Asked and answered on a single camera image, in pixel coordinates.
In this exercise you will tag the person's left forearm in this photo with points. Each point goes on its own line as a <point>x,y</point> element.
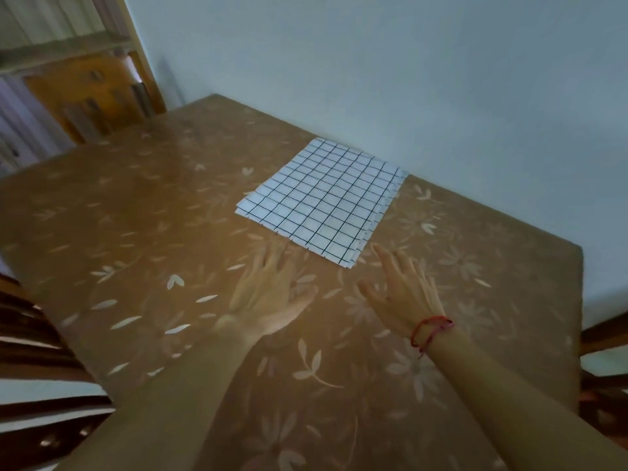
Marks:
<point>162,416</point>

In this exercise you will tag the light wooden shelf unit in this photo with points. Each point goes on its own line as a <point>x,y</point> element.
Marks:
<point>64,46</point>

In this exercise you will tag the wooden table with floral cover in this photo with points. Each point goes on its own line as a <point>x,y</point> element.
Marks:
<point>147,215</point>

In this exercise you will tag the person's left hand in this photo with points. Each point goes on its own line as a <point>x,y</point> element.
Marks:
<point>270,299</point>

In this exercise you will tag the wooden chair with sticker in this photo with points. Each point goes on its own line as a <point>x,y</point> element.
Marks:
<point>603,333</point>

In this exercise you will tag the person's right hand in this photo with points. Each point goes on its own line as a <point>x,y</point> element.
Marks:
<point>412,304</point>

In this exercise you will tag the person's right forearm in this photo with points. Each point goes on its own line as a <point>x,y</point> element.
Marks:
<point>515,416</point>

